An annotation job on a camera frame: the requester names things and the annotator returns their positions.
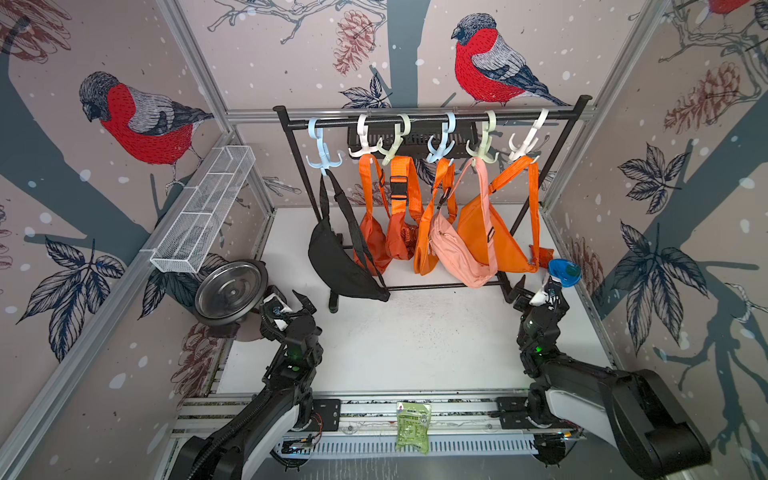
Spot black metal garment rack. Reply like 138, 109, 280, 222
273, 94, 593, 314

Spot green snack packet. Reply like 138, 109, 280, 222
395, 402, 432, 455

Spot light blue hook left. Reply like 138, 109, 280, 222
306, 118, 344, 176

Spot black waist bag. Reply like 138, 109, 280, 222
308, 170, 390, 302

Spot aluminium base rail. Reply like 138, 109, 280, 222
165, 394, 586, 464

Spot white hook left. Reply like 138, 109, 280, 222
348, 114, 383, 158

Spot light blue hook right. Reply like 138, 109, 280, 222
426, 112, 456, 164

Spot blue lid white bottle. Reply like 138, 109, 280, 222
544, 258, 582, 292

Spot light green hook left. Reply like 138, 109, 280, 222
376, 114, 412, 166

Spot light blue hook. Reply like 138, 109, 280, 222
426, 112, 456, 164
306, 118, 344, 176

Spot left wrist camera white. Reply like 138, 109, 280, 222
261, 292, 292, 332

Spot light green hook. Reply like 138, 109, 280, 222
465, 110, 498, 164
376, 114, 412, 166

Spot rust orange backpack bag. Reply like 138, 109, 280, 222
358, 154, 392, 275

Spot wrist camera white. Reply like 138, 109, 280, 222
529, 278, 562, 308
261, 292, 292, 332

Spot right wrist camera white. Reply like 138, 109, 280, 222
529, 278, 562, 308

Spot orange crossbody bag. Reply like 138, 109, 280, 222
413, 158, 458, 276

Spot orange sling bag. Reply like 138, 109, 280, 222
457, 156, 541, 273

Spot dark orange bag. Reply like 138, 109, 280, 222
386, 156, 423, 260

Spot light green hook right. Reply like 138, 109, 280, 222
465, 110, 498, 164

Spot white hook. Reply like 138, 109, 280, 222
348, 114, 383, 158
508, 109, 549, 162

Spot white wire mesh basket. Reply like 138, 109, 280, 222
150, 145, 255, 273

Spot white hook right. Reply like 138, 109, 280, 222
508, 109, 549, 162

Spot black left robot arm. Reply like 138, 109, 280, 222
170, 293, 323, 479

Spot pink waist bag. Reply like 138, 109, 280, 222
427, 157, 500, 289

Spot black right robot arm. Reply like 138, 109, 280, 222
314, 274, 711, 479

